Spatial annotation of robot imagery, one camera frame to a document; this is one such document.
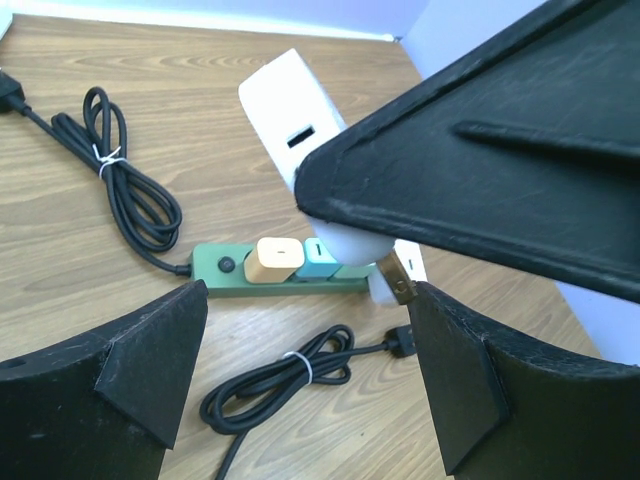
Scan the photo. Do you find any yellow plug adapter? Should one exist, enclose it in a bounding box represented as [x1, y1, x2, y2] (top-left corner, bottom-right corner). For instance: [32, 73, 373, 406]
[244, 237, 305, 284]

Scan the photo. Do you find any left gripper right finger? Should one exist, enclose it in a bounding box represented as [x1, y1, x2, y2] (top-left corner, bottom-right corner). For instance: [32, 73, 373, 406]
[408, 282, 639, 479]

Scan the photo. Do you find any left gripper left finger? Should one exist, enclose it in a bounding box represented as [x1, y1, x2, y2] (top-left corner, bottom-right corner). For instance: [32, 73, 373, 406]
[1, 280, 208, 479]

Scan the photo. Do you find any black cord of green strip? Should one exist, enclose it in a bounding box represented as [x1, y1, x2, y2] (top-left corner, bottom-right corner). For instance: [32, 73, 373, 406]
[0, 69, 194, 279]

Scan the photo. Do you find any teal plug adapter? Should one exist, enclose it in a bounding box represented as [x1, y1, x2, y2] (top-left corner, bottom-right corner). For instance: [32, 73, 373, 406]
[295, 237, 339, 282]

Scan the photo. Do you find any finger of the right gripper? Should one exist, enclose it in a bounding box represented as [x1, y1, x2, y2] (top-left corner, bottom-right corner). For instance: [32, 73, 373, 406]
[294, 1, 639, 301]

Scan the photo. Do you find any green power strip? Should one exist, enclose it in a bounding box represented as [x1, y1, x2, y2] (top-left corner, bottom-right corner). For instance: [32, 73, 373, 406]
[190, 243, 368, 298]

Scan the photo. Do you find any black cord of white strip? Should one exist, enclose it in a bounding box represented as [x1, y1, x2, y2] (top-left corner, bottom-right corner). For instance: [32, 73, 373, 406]
[198, 323, 416, 480]

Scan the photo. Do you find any white rounded charger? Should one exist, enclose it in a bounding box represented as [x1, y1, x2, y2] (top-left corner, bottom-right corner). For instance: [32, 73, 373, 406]
[237, 48, 419, 306]

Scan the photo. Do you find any green plug adapter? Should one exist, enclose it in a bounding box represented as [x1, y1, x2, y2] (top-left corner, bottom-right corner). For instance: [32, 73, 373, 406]
[331, 263, 376, 282]

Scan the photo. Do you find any white square charger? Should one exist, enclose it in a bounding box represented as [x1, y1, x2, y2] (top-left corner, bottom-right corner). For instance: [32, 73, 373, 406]
[367, 239, 427, 306]

